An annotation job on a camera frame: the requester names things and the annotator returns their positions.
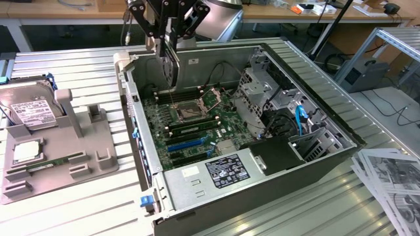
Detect grey parts rack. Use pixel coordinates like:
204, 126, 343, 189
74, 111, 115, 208
0, 88, 120, 205

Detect silver power supply unit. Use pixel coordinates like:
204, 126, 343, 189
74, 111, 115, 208
163, 147, 267, 212

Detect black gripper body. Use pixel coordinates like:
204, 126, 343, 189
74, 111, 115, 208
146, 0, 198, 19

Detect silver CPU chip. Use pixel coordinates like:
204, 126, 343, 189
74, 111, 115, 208
12, 141, 46, 165

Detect metal socket cover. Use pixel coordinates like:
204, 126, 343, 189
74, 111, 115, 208
196, 87, 226, 111

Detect thin black cable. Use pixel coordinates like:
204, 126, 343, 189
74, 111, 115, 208
360, 90, 420, 127

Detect grey metal bracket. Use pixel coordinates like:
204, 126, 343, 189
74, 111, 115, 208
0, 52, 18, 79

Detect black plastic shroud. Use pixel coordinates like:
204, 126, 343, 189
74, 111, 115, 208
248, 135, 307, 177

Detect black expansion slot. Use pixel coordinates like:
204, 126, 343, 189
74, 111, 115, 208
166, 136, 203, 146
172, 157, 211, 167
170, 150, 210, 161

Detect grey hanging cable with plug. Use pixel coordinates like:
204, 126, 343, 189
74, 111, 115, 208
120, 11, 132, 47

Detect dark grey floor unit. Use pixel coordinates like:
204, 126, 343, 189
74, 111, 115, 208
339, 59, 392, 93

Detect CPU socket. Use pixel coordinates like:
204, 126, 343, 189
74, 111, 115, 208
174, 102, 207, 122

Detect white flat box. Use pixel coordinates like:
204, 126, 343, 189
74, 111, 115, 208
352, 4, 388, 18

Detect black slanted pole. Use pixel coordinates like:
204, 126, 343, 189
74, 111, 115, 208
310, 0, 355, 56

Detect green RAM stick in slot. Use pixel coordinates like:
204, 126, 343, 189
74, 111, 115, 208
168, 120, 220, 136

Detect blue data wire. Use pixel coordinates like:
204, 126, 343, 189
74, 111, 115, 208
295, 105, 310, 137

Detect graphics card with metal bracket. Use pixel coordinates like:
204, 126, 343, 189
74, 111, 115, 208
146, 4, 182, 90

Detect pale blue coiled cable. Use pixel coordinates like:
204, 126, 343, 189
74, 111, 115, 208
58, 0, 95, 11

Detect aluminium profile frame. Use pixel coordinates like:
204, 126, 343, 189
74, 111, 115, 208
334, 26, 420, 87

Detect green motherboard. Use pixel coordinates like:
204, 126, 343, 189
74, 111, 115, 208
142, 89, 260, 172

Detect small black desk device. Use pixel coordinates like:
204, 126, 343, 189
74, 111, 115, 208
383, 2, 400, 14

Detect long wooden desk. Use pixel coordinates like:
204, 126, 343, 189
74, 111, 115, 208
0, 0, 415, 52

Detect silver perforated drive cage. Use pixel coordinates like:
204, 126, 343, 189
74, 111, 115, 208
235, 66, 296, 131

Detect grey slotted disk bay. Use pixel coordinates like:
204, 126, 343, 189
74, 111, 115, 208
288, 127, 350, 163

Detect blue disk rail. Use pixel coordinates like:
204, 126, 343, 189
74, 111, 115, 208
44, 72, 59, 91

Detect silver hard disk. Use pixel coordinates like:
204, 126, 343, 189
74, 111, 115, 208
0, 76, 66, 131

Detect silver chipset heatsink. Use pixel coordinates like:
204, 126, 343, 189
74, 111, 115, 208
215, 141, 240, 155

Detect black looped wire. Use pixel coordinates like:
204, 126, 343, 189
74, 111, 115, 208
203, 61, 247, 91

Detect black wire bundle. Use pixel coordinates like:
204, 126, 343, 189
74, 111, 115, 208
260, 109, 298, 140

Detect blue expansion slot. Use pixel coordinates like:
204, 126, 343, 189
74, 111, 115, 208
167, 142, 207, 152

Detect open black PC case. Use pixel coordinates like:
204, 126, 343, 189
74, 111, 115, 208
114, 42, 368, 236

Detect black RAM slot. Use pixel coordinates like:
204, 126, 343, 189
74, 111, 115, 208
154, 88, 200, 97
156, 93, 202, 103

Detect white box with black print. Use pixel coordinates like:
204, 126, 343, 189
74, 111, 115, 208
296, 2, 338, 15

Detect blue case latch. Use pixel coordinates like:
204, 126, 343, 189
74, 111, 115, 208
136, 195, 155, 208

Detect printed paper sheets stack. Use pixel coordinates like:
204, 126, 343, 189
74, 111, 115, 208
350, 147, 420, 236

